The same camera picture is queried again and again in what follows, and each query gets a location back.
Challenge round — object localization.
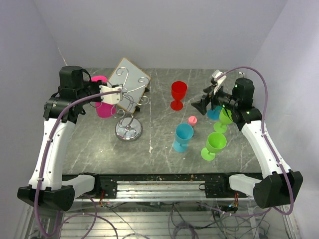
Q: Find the chrome wine glass rack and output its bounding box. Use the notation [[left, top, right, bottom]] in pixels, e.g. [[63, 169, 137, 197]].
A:
[[106, 81, 149, 142]]

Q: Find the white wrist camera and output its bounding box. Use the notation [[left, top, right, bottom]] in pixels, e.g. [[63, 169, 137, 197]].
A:
[[100, 85, 123, 105], [212, 70, 227, 95]]

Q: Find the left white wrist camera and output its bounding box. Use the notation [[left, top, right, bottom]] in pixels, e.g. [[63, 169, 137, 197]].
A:
[[100, 85, 123, 105]]

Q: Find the green wine glass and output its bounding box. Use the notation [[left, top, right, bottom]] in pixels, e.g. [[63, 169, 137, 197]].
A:
[[213, 108, 233, 134], [201, 132, 227, 161]]

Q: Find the magenta plastic wine glass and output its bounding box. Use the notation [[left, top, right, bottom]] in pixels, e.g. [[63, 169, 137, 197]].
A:
[[91, 76, 116, 118]]

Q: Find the small pink-capped bottle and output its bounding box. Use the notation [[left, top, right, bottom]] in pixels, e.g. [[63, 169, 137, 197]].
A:
[[187, 116, 197, 127]]

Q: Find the blue wine glass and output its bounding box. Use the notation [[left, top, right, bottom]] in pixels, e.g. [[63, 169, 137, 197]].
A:
[[206, 106, 222, 120], [173, 123, 194, 153]]

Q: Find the green wine glass front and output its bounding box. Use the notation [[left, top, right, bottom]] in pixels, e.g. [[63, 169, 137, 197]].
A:
[[201, 132, 227, 161]]

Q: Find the green wine glass rear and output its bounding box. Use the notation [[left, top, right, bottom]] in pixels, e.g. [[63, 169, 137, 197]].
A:
[[213, 108, 233, 134]]

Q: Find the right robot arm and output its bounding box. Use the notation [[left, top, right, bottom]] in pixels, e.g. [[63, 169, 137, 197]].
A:
[[191, 78, 303, 209]]

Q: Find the aluminium mounting rail frame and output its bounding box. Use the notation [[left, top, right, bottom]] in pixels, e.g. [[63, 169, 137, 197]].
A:
[[24, 171, 295, 239]]

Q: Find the red plastic wine glass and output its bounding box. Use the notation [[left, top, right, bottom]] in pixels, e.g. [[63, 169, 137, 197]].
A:
[[170, 81, 187, 111]]

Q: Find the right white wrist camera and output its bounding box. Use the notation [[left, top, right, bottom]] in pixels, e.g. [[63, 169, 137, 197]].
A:
[[212, 70, 227, 95]]

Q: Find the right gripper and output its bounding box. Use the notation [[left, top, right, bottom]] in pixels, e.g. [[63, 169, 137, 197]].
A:
[[191, 83, 239, 115]]

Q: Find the small whiteboard with wooden frame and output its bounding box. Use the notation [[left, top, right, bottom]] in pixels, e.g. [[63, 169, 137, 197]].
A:
[[107, 58, 151, 114]]

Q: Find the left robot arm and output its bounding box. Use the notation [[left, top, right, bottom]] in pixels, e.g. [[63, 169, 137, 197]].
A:
[[17, 66, 102, 213]]

